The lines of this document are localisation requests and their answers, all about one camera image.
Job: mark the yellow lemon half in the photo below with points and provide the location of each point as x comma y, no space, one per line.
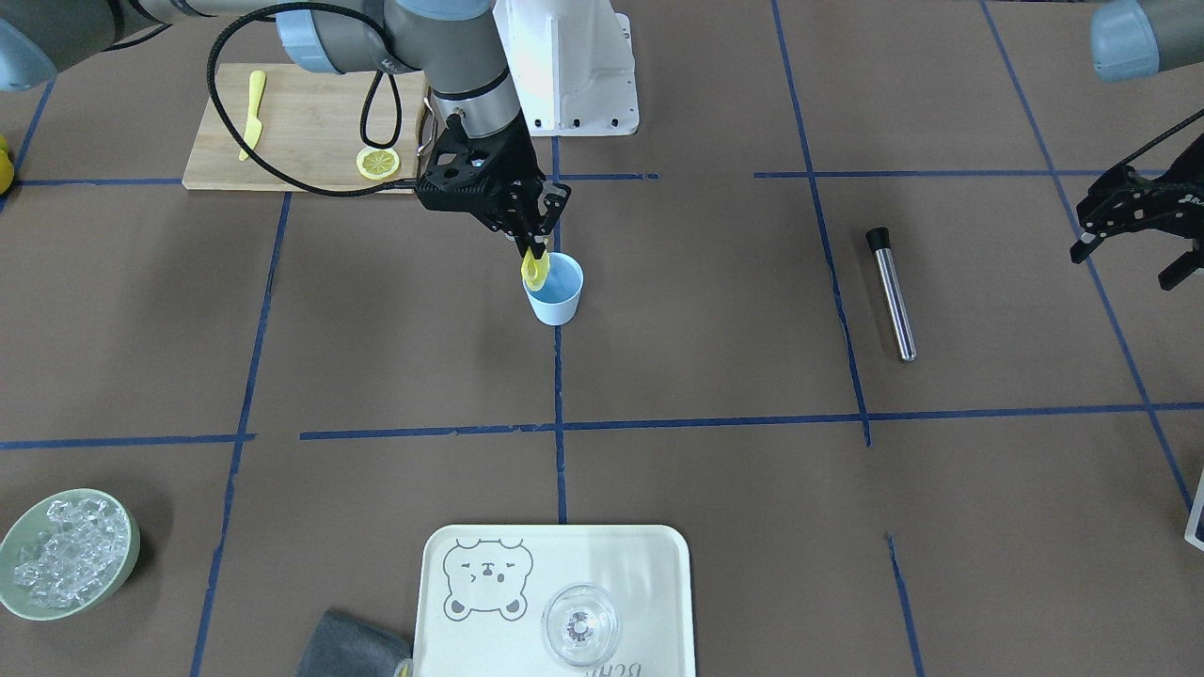
377,164

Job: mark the yellow plastic knife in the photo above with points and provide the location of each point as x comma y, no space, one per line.
255,88

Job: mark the steel muddler black tip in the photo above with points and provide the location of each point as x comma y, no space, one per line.
879,243

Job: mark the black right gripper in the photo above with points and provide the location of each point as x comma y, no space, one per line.
520,165

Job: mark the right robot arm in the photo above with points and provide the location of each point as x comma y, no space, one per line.
456,44

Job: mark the light blue cup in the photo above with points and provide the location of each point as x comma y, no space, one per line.
553,284

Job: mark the yellow lemon at edge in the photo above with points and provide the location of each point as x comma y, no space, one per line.
7,168

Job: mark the clear wine glass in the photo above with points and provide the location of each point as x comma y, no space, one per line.
582,626

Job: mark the cream bear tray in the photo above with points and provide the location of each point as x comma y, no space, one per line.
484,589

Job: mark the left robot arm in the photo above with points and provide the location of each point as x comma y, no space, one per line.
1136,39

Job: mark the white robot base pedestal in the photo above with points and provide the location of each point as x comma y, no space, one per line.
574,66

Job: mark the green bowl of ice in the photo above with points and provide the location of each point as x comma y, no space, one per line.
67,554

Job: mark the grey folded cloth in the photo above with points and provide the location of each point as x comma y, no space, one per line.
344,646

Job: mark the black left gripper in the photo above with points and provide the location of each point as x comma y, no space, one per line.
1176,199

